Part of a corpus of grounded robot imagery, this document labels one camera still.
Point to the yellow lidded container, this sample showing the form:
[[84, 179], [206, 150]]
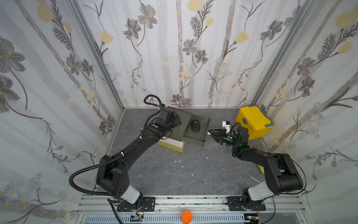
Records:
[[255, 120]]

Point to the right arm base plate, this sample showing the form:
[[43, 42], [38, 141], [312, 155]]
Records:
[[239, 204]]

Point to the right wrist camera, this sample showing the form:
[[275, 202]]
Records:
[[227, 126]]

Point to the metal scissors right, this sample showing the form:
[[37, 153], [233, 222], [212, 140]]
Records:
[[254, 179]]

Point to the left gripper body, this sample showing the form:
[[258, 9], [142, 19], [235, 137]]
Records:
[[175, 122]]

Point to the black computer mouse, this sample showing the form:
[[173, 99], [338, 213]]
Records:
[[195, 126]]

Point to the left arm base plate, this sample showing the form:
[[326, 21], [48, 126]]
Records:
[[146, 204]]

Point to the olive top drawer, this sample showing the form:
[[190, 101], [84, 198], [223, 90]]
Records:
[[199, 138]]

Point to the lime green small case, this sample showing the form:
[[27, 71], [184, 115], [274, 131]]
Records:
[[261, 169]]

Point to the orange round button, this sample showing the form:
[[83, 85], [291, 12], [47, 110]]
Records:
[[186, 217]]

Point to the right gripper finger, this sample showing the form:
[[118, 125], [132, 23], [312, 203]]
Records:
[[214, 131], [216, 137]]

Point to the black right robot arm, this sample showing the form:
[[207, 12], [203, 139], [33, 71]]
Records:
[[281, 174]]

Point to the aluminium front rail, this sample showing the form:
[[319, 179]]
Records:
[[283, 209]]

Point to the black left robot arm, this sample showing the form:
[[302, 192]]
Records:
[[113, 177]]

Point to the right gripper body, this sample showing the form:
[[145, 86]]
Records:
[[221, 136]]

